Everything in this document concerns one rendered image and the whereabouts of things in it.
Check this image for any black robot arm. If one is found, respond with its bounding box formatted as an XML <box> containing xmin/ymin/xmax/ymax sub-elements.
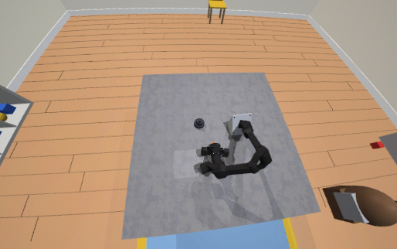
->
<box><xmin>200</xmin><ymin>120</ymin><xmax>272</xmax><ymax>179</ymax></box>

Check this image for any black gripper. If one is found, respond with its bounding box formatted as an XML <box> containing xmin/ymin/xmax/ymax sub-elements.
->
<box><xmin>201</xmin><ymin>147</ymin><xmax>229</xmax><ymax>158</ymax></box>

